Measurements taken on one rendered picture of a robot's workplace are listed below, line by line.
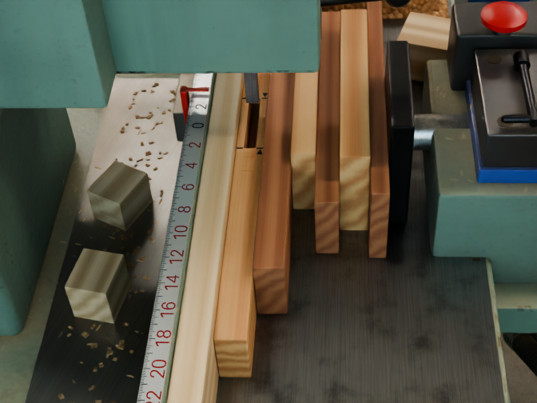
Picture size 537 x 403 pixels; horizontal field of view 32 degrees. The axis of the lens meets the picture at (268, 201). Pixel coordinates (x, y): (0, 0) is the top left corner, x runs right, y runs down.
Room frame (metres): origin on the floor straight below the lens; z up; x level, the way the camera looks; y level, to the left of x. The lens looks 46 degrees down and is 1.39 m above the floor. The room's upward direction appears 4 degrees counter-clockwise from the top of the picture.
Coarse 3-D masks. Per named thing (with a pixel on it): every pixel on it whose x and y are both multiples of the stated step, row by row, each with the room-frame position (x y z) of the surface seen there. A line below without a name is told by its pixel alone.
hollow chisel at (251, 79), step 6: (246, 78) 0.52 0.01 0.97; (252, 78) 0.52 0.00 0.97; (246, 84) 0.52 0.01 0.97; (252, 84) 0.52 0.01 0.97; (258, 84) 0.53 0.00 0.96; (246, 90) 0.52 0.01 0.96; (252, 90) 0.52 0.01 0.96; (258, 90) 0.52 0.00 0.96; (246, 96) 0.52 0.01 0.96; (252, 96) 0.52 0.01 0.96; (258, 96) 0.52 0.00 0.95; (246, 102) 0.52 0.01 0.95; (252, 102) 0.52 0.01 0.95
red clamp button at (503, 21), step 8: (488, 8) 0.51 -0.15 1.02; (496, 8) 0.51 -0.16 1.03; (504, 8) 0.50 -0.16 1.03; (512, 8) 0.50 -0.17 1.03; (520, 8) 0.50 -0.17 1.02; (480, 16) 0.51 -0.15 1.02; (488, 16) 0.50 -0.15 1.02; (496, 16) 0.50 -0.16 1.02; (504, 16) 0.50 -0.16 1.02; (512, 16) 0.50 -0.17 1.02; (520, 16) 0.50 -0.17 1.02; (488, 24) 0.49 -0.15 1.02; (496, 24) 0.49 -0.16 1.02; (504, 24) 0.49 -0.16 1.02; (512, 24) 0.49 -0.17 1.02; (520, 24) 0.49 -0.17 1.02; (504, 32) 0.49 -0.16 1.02
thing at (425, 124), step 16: (400, 48) 0.51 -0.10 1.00; (400, 64) 0.49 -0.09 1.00; (400, 80) 0.48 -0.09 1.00; (400, 96) 0.46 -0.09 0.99; (400, 112) 0.44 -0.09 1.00; (400, 128) 0.43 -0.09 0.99; (416, 128) 0.47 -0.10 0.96; (432, 128) 0.47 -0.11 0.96; (448, 128) 0.46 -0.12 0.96; (464, 128) 0.46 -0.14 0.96; (400, 144) 0.43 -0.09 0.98; (416, 144) 0.46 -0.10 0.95; (400, 160) 0.43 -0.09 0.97; (400, 176) 0.43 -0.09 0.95; (400, 192) 0.43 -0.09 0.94; (400, 208) 0.43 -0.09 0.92
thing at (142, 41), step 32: (128, 0) 0.49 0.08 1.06; (160, 0) 0.49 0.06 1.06; (192, 0) 0.49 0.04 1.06; (224, 0) 0.49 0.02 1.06; (256, 0) 0.49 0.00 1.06; (288, 0) 0.48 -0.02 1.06; (128, 32) 0.49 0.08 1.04; (160, 32) 0.49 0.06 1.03; (192, 32) 0.49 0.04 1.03; (224, 32) 0.49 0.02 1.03; (256, 32) 0.49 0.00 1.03; (288, 32) 0.48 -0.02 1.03; (320, 32) 0.51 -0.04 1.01; (128, 64) 0.50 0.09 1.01; (160, 64) 0.49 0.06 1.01; (192, 64) 0.49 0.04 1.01; (224, 64) 0.49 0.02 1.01; (256, 64) 0.49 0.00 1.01; (288, 64) 0.48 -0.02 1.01
